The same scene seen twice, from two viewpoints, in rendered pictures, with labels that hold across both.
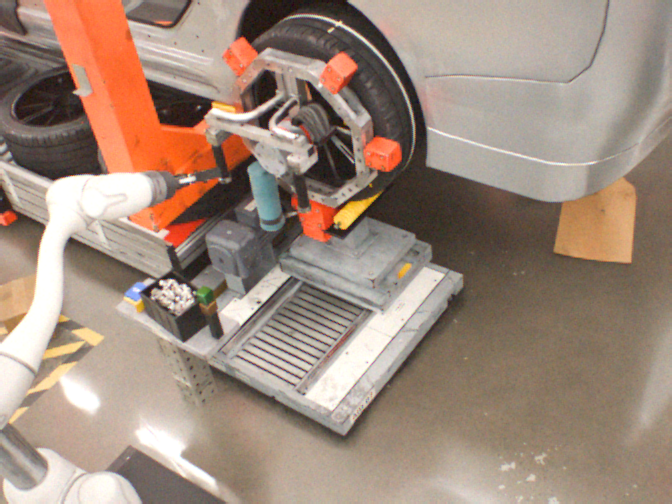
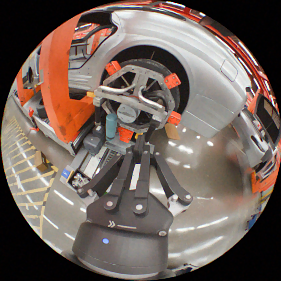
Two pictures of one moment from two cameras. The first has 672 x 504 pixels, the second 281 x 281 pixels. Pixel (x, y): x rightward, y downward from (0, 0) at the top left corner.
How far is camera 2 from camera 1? 2.14 m
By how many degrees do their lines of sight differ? 33
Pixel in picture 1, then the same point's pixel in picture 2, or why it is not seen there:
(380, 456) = not seen: hidden behind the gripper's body
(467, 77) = (211, 100)
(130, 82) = (60, 75)
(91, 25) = (54, 43)
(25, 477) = not seen: outside the picture
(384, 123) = (176, 106)
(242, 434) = not seen: hidden behind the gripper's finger
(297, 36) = (148, 62)
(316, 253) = (117, 142)
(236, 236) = (94, 141)
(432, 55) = (204, 88)
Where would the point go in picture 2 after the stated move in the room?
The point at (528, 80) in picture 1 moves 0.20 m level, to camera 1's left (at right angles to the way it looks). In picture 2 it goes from (226, 108) to (222, 106)
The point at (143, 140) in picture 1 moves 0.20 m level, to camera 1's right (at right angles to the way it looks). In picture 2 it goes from (61, 105) to (88, 99)
